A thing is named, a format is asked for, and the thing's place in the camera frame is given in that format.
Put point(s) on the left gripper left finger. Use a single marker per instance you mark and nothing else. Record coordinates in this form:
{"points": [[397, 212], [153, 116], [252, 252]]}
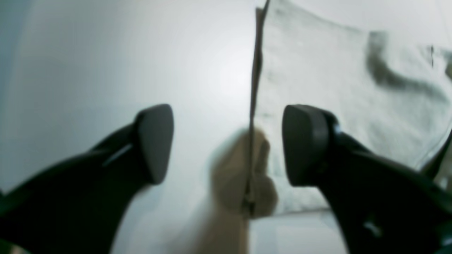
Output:
{"points": [[76, 206]]}

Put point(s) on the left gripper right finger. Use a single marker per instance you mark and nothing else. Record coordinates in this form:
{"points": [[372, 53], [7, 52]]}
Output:
{"points": [[382, 207]]}

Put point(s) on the light grey t-shirt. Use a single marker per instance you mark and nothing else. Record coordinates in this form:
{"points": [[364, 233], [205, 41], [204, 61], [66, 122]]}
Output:
{"points": [[392, 95]]}

